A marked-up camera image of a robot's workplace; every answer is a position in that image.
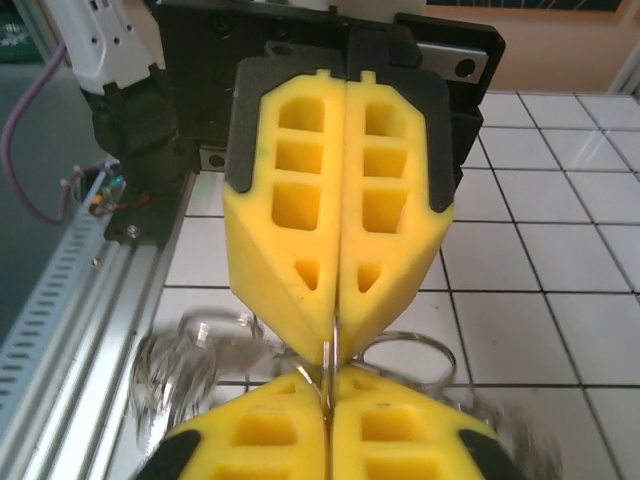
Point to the grey metal panel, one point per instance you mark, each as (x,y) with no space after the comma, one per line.
(50,150)

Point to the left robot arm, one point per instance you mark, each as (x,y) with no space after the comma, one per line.
(115,45)

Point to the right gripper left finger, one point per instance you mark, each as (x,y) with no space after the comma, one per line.
(250,440)

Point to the small circuit board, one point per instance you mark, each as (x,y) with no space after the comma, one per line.
(107,192)

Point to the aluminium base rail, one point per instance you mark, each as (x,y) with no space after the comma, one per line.
(100,325)

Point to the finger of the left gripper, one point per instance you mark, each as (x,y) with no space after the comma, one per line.
(387,180)
(295,177)

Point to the aluminium corner post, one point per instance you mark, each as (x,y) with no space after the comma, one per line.
(627,75)

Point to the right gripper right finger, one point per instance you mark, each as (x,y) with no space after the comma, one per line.
(400,440)

